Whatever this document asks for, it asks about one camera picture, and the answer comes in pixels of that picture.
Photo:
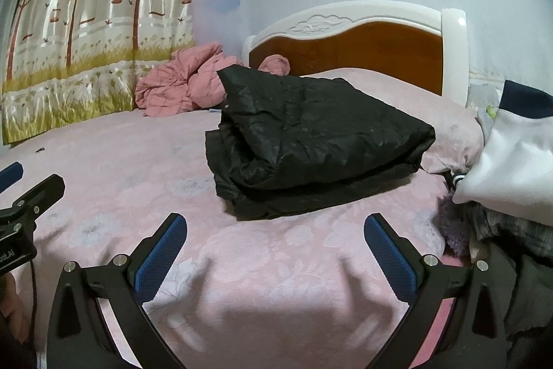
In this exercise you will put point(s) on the black puffer jacket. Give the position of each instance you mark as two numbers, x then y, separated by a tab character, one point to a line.
287	145

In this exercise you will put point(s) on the white and brown headboard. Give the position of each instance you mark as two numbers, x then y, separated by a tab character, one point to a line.
423	46

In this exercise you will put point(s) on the white navy garment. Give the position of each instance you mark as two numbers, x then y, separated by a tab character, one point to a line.
513	174

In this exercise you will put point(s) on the pink crumpled blanket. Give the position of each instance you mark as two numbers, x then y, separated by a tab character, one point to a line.
188	81

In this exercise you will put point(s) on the left hand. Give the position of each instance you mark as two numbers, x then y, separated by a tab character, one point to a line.
13	310

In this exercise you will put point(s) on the tree pattern curtain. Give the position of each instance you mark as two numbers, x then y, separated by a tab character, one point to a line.
67	61

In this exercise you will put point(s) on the pink bed sheet mattress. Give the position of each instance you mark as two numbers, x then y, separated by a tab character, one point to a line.
300	291

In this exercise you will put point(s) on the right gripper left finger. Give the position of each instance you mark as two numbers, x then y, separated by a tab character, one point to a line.
78	334

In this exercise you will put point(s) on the plaid clothes pile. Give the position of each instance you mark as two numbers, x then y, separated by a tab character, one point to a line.
519	252

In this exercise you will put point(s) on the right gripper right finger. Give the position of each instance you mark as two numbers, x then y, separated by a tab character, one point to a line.
473	335

